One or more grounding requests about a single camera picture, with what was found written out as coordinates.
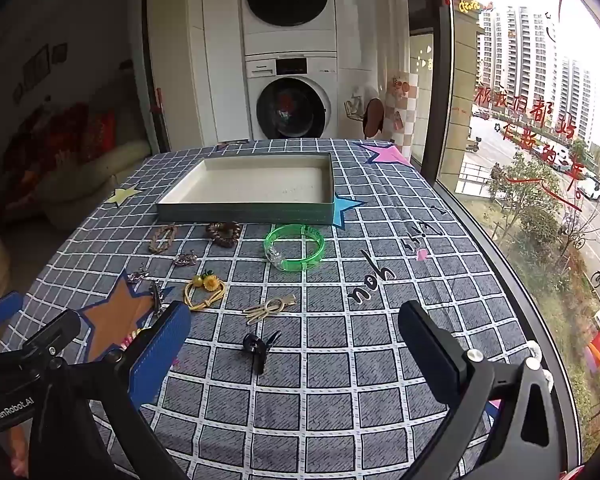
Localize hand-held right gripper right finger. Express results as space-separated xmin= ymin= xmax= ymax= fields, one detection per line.
xmin=398 ymin=300 xmax=557 ymax=480

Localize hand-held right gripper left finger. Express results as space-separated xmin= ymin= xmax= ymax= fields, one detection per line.
xmin=27 ymin=301 xmax=192 ymax=480

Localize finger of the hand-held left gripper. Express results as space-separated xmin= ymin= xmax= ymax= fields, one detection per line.
xmin=0 ymin=292 xmax=25 ymax=332
xmin=24 ymin=309 xmax=83 ymax=357

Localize pink yellow spiral bracelet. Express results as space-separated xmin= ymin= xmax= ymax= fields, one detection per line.
xmin=119 ymin=327 xmax=148 ymax=352

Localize silver hairpin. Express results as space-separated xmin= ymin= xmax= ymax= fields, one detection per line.
xmin=149 ymin=280 xmax=167 ymax=319

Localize black claw hair clip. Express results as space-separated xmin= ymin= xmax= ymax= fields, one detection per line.
xmin=242 ymin=330 xmax=283 ymax=375

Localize beige braided bracelet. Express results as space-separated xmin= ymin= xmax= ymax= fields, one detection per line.
xmin=148 ymin=223 xmax=179 ymax=255

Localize beige hair clip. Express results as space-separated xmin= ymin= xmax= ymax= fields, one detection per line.
xmin=243 ymin=293 xmax=299 ymax=326

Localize brown spiral hair tie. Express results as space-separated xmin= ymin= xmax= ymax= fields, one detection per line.
xmin=205 ymin=221 xmax=243 ymax=249

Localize green translucent bracelet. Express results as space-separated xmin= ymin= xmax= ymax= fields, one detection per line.
xmin=265 ymin=224 xmax=326 ymax=272

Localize grey cardboard box tray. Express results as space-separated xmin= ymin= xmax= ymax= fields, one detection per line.
xmin=155 ymin=152 xmax=337 ymax=225

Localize checked grey tablecloth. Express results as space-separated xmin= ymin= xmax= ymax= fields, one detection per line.
xmin=0 ymin=137 xmax=576 ymax=480

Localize white plastic object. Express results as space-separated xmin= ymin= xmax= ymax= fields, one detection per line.
xmin=525 ymin=339 xmax=556 ymax=395

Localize beige sofa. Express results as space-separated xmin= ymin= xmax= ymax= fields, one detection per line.
xmin=42 ymin=139 xmax=154 ymax=232

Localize red cushions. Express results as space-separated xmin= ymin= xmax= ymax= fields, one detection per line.
xmin=1 ymin=102 xmax=119 ymax=182

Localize pink checkered panel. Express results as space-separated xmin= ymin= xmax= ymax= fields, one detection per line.
xmin=382 ymin=72 xmax=422 ymax=162

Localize brown wooden stool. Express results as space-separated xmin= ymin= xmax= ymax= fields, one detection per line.
xmin=362 ymin=97 xmax=387 ymax=140

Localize red lettering window decal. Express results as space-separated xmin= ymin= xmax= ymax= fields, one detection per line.
xmin=472 ymin=82 xmax=587 ymax=213

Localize white cabinet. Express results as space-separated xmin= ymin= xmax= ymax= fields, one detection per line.
xmin=147 ymin=0 xmax=247 ymax=155

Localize apartment buildings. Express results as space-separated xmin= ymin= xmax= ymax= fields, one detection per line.
xmin=477 ymin=4 xmax=600 ymax=162

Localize yellow fruit hair tie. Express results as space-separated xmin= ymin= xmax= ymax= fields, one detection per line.
xmin=182 ymin=270 xmax=229 ymax=313

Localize wall picture frames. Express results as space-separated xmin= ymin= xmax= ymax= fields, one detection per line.
xmin=12 ymin=42 xmax=69 ymax=105

